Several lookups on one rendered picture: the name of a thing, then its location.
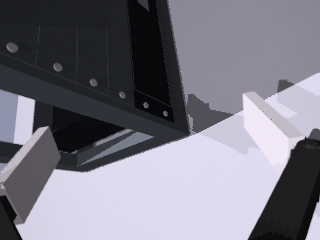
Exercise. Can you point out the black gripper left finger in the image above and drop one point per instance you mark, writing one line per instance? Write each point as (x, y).
(23, 179)

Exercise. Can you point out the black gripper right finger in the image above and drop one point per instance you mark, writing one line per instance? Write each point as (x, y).
(289, 210)

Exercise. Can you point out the black open-frame rack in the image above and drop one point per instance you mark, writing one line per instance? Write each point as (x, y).
(111, 60)

